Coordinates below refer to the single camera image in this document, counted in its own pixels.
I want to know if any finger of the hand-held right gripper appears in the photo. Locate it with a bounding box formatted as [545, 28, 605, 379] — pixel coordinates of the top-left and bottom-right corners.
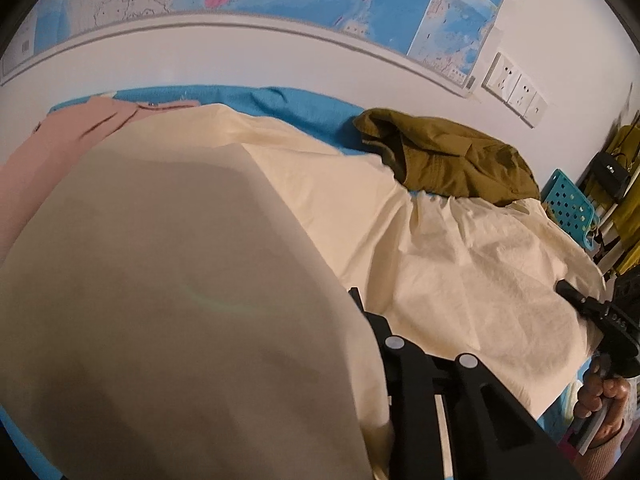
[556, 279, 610, 317]

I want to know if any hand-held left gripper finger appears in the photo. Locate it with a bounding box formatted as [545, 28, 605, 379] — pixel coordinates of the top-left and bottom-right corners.
[347, 286, 582, 480]

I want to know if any large cream cloth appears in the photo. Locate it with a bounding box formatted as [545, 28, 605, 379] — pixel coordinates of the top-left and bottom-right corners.
[0, 102, 607, 480]

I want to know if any person's right hand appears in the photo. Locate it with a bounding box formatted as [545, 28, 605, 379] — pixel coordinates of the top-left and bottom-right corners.
[572, 354, 632, 442]

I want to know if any turquoise perforated plastic basket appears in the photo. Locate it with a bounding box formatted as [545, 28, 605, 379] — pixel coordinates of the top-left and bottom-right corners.
[540, 168, 602, 250]

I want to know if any yellow-green hanging garment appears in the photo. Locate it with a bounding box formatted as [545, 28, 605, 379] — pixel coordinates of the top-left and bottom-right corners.
[582, 110, 640, 273]

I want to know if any magenta cloth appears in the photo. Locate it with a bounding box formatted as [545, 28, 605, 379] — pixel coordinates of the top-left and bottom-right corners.
[556, 427, 583, 458]

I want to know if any black device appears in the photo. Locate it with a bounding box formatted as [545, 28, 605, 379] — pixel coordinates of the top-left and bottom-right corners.
[589, 152, 632, 202]

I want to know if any olive green garment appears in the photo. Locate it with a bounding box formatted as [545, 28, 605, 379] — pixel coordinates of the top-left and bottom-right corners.
[352, 107, 542, 207]

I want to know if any pink garment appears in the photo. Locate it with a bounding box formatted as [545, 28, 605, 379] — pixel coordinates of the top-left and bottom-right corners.
[0, 95, 202, 263]

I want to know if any white wall socket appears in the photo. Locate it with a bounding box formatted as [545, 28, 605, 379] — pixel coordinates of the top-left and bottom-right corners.
[521, 91, 549, 129]
[507, 74, 539, 112]
[482, 51, 522, 99]

